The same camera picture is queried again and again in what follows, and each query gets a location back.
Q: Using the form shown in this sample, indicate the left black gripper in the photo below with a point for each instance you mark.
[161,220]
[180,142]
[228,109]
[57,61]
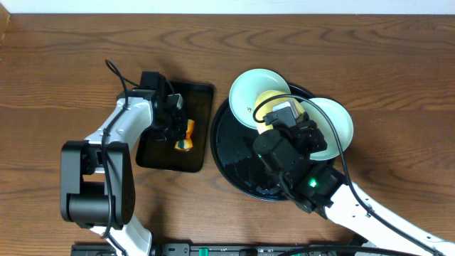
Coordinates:
[174,125]

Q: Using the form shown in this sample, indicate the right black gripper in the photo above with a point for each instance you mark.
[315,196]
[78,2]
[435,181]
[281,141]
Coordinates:
[311,131]

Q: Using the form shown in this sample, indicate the green and yellow sponge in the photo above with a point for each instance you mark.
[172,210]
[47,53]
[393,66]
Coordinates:
[186,144]

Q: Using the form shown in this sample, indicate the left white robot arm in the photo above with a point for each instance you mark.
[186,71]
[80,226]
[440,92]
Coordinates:
[96,180]

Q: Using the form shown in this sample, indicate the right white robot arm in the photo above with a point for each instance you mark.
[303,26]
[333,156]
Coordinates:
[320,188]

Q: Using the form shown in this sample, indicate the black rectangular tray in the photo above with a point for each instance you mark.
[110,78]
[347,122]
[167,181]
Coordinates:
[197,104]

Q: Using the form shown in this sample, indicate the round black tray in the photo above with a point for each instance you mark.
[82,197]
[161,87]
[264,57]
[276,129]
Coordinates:
[231,144]

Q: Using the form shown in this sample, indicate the light blue plate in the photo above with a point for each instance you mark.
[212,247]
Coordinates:
[248,87]

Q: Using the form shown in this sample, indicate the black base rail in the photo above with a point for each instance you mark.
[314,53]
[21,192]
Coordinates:
[177,248]

